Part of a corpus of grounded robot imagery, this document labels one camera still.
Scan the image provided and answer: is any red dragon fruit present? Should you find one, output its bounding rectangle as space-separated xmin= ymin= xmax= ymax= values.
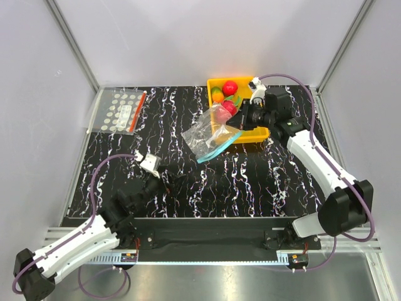
xmin=212 ymin=96 xmax=242 ymax=124

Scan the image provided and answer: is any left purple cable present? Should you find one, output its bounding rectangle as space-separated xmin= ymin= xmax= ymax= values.
xmin=11 ymin=152 xmax=142 ymax=294

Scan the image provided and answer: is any orange green mango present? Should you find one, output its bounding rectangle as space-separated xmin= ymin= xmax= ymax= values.
xmin=211 ymin=87 xmax=224 ymax=103

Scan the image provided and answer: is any white slotted cable duct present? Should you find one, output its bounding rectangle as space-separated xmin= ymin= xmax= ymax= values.
xmin=88 ymin=250 xmax=293 ymax=267

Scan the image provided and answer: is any red apple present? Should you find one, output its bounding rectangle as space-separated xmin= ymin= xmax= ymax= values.
xmin=222 ymin=80 xmax=238 ymax=97

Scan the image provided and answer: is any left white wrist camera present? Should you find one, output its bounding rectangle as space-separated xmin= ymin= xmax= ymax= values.
xmin=135 ymin=151 xmax=160 ymax=179

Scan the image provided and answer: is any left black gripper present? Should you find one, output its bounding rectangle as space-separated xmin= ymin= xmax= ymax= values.
xmin=133 ymin=166 xmax=186 ymax=212

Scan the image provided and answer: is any yellow plastic tray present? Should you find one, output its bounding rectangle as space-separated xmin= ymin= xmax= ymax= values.
xmin=206 ymin=76 xmax=269 ymax=144

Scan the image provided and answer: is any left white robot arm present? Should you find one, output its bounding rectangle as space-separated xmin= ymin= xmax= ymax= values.
xmin=12 ymin=171 xmax=186 ymax=300

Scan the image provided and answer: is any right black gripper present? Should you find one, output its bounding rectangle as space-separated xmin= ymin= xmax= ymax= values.
xmin=226 ymin=99 xmax=274 ymax=132

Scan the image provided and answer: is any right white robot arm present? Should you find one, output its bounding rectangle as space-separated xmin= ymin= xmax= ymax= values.
xmin=229 ymin=83 xmax=373 ymax=249

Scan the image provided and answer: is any clear red zip bag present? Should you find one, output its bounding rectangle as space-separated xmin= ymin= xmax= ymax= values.
xmin=87 ymin=88 xmax=147 ymax=135

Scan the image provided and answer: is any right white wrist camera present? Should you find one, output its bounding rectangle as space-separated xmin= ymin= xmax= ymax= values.
xmin=248 ymin=77 xmax=267 ymax=107

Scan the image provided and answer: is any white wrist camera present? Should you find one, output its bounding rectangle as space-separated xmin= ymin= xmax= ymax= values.
xmin=135 ymin=151 xmax=160 ymax=179
xmin=248 ymin=77 xmax=267 ymax=107

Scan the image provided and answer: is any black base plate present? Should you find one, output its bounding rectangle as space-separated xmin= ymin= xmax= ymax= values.
xmin=123 ymin=217 xmax=321 ymax=259

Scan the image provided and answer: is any aluminium frame rail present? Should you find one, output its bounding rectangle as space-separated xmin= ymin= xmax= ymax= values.
xmin=41 ymin=227 xmax=81 ymax=248

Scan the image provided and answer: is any clear blue zip bag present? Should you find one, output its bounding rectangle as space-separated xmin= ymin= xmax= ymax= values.
xmin=181 ymin=107 xmax=243 ymax=164

